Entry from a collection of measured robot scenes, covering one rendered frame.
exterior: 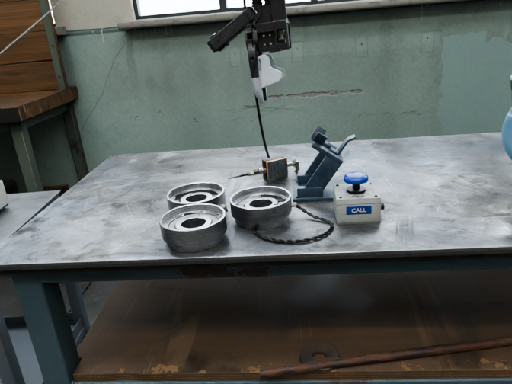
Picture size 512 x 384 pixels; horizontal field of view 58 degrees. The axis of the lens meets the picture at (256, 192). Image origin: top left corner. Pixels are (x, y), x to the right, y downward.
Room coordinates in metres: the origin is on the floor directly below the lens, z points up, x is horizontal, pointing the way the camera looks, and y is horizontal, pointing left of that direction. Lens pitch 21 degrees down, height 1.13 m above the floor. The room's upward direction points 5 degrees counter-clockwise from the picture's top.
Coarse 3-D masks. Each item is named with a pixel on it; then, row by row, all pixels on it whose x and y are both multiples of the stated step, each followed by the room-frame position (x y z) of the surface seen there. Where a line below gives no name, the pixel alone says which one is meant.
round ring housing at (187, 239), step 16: (176, 208) 0.71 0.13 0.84; (192, 208) 0.72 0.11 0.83; (208, 208) 0.72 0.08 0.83; (160, 224) 0.65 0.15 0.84; (176, 224) 0.67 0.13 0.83; (192, 224) 0.69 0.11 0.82; (208, 224) 0.66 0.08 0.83; (224, 224) 0.66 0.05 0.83; (176, 240) 0.63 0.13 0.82; (192, 240) 0.62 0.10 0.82; (208, 240) 0.63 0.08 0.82
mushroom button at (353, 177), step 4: (352, 172) 0.72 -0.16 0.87; (356, 172) 0.72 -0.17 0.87; (360, 172) 0.72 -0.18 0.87; (344, 176) 0.71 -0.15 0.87; (348, 176) 0.71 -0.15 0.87; (352, 176) 0.70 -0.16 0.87; (356, 176) 0.70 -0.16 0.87; (360, 176) 0.70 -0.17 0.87; (364, 176) 0.70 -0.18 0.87; (344, 180) 0.71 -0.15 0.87; (348, 180) 0.70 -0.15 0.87; (352, 180) 0.70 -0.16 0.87; (356, 180) 0.69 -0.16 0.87; (360, 180) 0.69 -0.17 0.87; (364, 180) 0.70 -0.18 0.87; (368, 180) 0.71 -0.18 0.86; (352, 184) 0.71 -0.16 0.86; (356, 184) 0.71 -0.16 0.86; (352, 188) 0.71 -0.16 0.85; (356, 188) 0.71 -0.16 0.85
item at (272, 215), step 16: (240, 192) 0.77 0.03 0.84; (256, 192) 0.78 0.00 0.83; (272, 192) 0.78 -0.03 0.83; (288, 192) 0.74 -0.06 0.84; (240, 208) 0.69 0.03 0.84; (256, 208) 0.68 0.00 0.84; (272, 208) 0.68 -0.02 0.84; (288, 208) 0.70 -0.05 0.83; (240, 224) 0.70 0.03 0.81; (256, 224) 0.69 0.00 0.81; (272, 224) 0.69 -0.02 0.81
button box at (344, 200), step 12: (336, 192) 0.71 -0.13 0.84; (348, 192) 0.70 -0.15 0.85; (360, 192) 0.70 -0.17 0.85; (372, 192) 0.70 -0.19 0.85; (336, 204) 0.69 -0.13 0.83; (348, 204) 0.68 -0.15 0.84; (360, 204) 0.68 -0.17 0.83; (372, 204) 0.68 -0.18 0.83; (336, 216) 0.69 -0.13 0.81; (348, 216) 0.68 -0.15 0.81; (360, 216) 0.68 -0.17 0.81; (372, 216) 0.68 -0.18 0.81
